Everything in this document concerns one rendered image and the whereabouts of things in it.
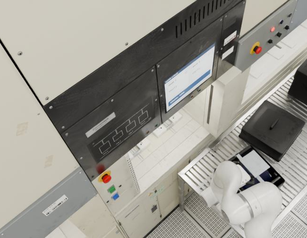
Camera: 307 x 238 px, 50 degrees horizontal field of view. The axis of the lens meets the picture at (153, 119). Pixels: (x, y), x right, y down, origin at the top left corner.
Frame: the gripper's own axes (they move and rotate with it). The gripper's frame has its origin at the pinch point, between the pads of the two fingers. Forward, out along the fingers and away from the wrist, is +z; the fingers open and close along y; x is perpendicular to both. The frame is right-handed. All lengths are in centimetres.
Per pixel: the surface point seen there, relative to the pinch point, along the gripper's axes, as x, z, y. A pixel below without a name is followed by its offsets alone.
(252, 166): 2.6, -1.0, 0.7
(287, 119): -20, 48, -15
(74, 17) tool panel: 110, -55, -27
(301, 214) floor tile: -106, 49, 28
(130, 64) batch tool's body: 82, -43, -29
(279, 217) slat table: -29.8, 3.9, 25.0
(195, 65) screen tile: 57, -13, -33
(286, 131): -19.6, 41.2, -9.5
